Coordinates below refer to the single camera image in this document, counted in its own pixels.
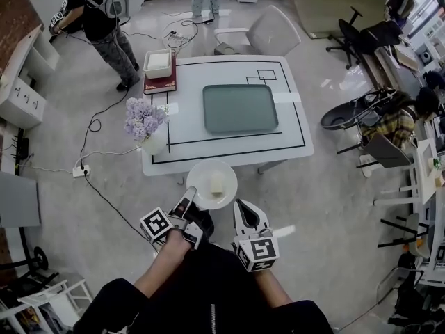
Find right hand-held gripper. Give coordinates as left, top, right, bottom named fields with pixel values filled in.
left=231, top=199, right=280, bottom=273

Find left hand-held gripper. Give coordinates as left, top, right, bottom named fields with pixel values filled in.
left=139, top=186, right=204, bottom=251

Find white round plate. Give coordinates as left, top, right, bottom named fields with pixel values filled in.
left=186, top=159, right=239, bottom=211

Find pale food piece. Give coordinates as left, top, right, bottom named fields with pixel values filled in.
left=210, top=172, right=225, bottom=195

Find person's left forearm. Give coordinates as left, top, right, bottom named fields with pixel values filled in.
left=133, top=234, right=194, bottom=299

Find white vase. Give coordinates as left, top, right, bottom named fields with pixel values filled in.
left=140, top=134, right=168, bottom=156

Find white rectangular table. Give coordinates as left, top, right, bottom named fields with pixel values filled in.
left=140, top=54, right=315, bottom=177

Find person's black shirt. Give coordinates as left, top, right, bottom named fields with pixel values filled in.
left=72, top=241, right=334, bottom=334

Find purple flower bunch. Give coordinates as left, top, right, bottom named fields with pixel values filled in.
left=124, top=97, right=170, bottom=142

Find grey-green tray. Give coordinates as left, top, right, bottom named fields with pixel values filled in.
left=202, top=84, right=280, bottom=134

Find dark red book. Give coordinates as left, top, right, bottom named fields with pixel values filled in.
left=143, top=56, right=177, bottom=96

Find black open shell backpack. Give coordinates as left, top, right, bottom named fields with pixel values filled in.
left=320, top=88, right=397, bottom=131

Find white square container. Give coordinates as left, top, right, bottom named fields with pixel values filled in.
left=143, top=49, right=174, bottom=80

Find cardboard cup holder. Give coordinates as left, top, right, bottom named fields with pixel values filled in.
left=213, top=42, right=241, bottom=56

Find black wheeled stand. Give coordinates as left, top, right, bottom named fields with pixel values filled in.
left=0, top=245, right=60, bottom=287

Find grey panel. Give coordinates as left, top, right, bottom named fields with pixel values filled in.
left=0, top=170, right=42, bottom=228

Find white shelf rack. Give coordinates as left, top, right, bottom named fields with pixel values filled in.
left=0, top=278, right=95, bottom=334

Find black router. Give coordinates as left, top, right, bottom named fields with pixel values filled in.
left=12, top=134, right=31, bottom=161

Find white desk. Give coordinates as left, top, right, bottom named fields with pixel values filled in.
left=373, top=139, right=445, bottom=285

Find white chair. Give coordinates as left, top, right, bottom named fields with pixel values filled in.
left=213, top=4, right=302, bottom=57

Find white drawer cabinet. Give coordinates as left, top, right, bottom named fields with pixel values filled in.
left=0, top=24, right=60, bottom=130

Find wooden planks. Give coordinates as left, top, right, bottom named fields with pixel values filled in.
left=361, top=45, right=423, bottom=93

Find black office chair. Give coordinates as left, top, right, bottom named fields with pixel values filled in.
left=325, top=6, right=404, bottom=70

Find beige board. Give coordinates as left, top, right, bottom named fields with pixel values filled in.
left=289, top=0, right=389, bottom=40

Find black power cable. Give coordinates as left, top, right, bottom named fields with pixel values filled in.
left=79, top=29, right=158, bottom=245

